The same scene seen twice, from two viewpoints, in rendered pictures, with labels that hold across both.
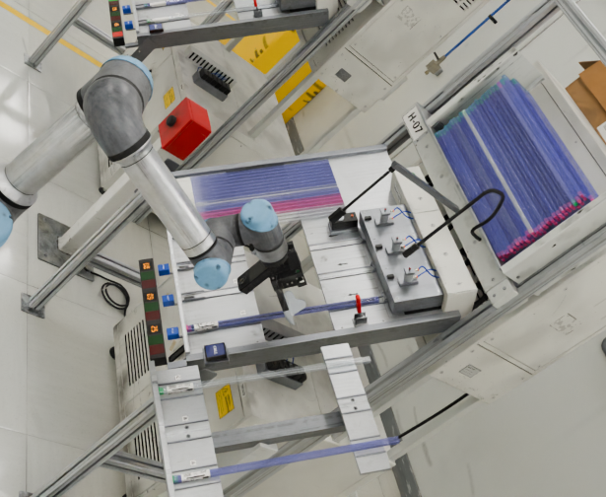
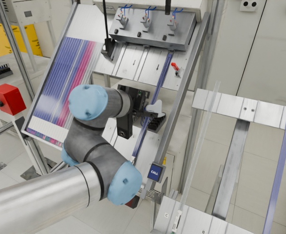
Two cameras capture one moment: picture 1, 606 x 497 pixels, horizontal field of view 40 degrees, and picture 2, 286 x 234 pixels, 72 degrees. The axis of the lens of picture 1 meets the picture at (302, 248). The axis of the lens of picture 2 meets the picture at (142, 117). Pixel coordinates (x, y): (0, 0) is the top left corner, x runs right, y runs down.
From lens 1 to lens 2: 144 cm
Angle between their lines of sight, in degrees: 20
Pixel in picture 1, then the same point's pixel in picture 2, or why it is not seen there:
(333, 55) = (14, 10)
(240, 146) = (38, 77)
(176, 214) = (33, 220)
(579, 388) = not seen: hidden behind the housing
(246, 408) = (171, 152)
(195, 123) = (7, 93)
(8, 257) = not seen: hidden behind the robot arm
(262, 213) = (89, 97)
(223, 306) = (122, 145)
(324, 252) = (121, 68)
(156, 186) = not seen: outside the picture
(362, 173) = (83, 22)
